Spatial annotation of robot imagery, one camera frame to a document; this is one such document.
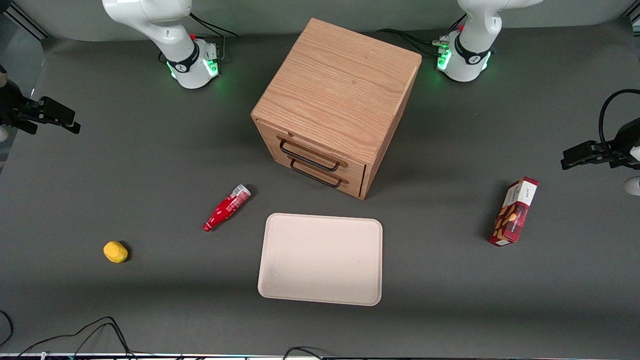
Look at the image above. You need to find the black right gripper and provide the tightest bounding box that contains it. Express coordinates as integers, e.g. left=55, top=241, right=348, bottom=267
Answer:
left=0, top=79, right=81, bottom=135

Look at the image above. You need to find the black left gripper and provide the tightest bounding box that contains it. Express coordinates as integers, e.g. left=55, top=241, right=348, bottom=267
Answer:
left=560, top=117, right=640, bottom=171

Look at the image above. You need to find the red coke bottle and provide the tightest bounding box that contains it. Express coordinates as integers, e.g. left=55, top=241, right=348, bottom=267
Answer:
left=202, top=184, right=252, bottom=233

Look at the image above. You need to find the beige plastic tray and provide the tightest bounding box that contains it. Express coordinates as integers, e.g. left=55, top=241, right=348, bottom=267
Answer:
left=257, top=213, right=384, bottom=307

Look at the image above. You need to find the red cookie box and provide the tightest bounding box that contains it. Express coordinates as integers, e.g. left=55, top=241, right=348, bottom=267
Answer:
left=488, top=176, right=540, bottom=247

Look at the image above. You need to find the yellow lemon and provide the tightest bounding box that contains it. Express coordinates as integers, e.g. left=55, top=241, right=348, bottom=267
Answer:
left=103, top=241, right=129, bottom=264

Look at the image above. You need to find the wooden drawer cabinet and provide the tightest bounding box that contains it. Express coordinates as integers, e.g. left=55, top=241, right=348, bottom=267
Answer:
left=251, top=18, right=423, bottom=201

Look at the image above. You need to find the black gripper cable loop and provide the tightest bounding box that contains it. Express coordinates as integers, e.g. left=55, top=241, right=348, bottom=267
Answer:
left=598, top=89, right=640, bottom=151

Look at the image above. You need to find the aluminium frame rail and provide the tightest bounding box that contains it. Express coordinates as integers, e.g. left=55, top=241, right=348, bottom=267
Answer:
left=2, top=0, right=52, bottom=42

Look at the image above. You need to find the black arm base cable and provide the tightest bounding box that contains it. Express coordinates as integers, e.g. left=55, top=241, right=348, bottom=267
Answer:
left=375, top=14, right=468, bottom=58
left=189, top=12, right=240, bottom=62

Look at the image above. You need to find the black cable on table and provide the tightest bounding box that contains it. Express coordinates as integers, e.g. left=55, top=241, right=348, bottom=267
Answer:
left=0, top=309, right=14, bottom=349
left=17, top=316, right=137, bottom=359
left=282, top=346, right=328, bottom=360

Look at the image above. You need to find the black wire drawer handle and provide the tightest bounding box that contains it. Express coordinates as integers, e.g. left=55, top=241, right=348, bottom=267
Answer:
left=289, top=159, right=344, bottom=189
left=279, top=138, right=341, bottom=173

